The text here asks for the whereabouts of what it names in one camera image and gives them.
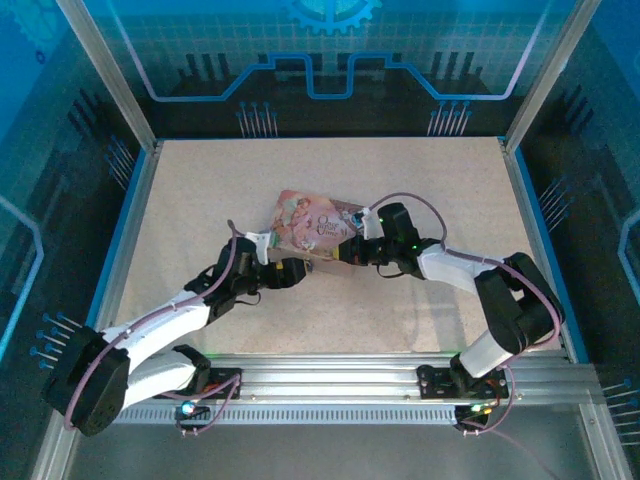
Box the pink illustrated storybook box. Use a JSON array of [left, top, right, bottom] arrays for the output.
[[268, 188, 362, 277]]

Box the blue table edge strip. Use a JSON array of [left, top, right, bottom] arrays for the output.
[[513, 145, 590, 365], [85, 148, 151, 332]]

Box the small lit connector board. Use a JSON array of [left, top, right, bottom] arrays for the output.
[[453, 398, 497, 432], [173, 398, 212, 437]]

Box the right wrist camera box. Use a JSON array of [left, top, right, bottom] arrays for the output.
[[360, 206, 385, 242]]

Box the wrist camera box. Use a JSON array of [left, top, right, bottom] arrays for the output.
[[243, 228, 274, 266], [360, 206, 385, 242]]

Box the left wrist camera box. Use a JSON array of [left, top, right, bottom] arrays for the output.
[[243, 228, 274, 266]]

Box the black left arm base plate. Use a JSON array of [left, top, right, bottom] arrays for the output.
[[198, 366, 245, 402]]

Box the aluminium mounting rail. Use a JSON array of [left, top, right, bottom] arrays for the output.
[[112, 351, 607, 427]]

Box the aluminium side frame rail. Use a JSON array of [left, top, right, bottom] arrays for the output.
[[28, 139, 165, 480], [499, 138, 640, 480]]

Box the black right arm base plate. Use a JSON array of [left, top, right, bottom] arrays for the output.
[[416, 360, 511, 402]]

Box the aluminium frame post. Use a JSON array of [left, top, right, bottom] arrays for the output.
[[53, 0, 162, 154], [503, 0, 604, 154]]

